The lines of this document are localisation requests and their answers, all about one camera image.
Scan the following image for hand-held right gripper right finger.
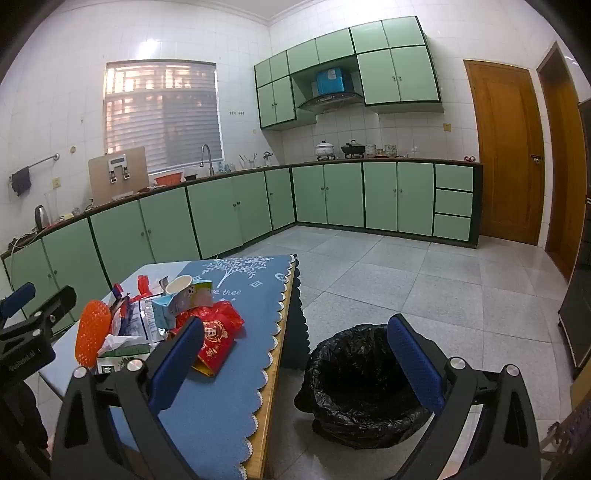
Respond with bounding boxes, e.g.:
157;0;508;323
387;314;542;480

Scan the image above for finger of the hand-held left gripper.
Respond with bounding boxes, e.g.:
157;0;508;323
0;282;37;320
25;285;77;335

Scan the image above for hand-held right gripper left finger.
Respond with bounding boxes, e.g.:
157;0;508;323
51;316;206;480

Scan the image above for orange plastic mesh brush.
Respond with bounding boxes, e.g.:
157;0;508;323
75;300;113;369

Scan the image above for red printed packet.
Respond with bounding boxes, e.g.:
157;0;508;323
174;302;246;377

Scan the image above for silver blue snack wrapper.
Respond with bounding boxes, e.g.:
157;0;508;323
110;282;161;343

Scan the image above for trash bin with black bag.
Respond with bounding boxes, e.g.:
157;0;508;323
294;324;447;450

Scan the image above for person's left forearm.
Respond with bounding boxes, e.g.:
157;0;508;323
0;381;52;464

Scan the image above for green and white box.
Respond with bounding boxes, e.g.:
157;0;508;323
95;344;151;376

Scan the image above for wooden table with blue cloth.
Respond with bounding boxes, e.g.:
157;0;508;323
39;254;311;479

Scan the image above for light blue drink carton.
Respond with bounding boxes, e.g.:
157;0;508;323
152;279;214;329

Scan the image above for crumpled white tissue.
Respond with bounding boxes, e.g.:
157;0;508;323
97;332;149;357

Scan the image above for white paper cup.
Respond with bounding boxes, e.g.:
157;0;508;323
165;275;195;297

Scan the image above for dark hanging towel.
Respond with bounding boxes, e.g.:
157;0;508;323
10;167;33;197

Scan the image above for cardboard sheet with label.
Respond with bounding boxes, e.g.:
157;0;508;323
88;147;149;205

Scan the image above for wooden stool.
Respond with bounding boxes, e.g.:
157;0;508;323
539;396;591;463

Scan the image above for green lower kitchen cabinets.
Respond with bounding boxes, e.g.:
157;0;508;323
2;159;484;324

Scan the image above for green kitchen cabinets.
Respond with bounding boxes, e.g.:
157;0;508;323
2;159;484;324
254;16;445;131

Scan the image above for black appliance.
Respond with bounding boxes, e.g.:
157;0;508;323
557;99;591;380

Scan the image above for window with blinds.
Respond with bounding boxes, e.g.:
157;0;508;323
103;60;225;169

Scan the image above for wooden door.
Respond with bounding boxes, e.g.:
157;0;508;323
536;41;582;283
463;59;547;247

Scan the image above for range hood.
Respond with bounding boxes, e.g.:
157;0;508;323
297;92;365;112

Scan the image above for green upper kitchen cabinets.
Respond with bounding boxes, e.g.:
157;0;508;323
254;16;445;131

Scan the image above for blue box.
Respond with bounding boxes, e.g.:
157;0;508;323
315;67;346;96

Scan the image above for metal towel rail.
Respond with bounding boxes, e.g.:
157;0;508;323
8;152;61;182

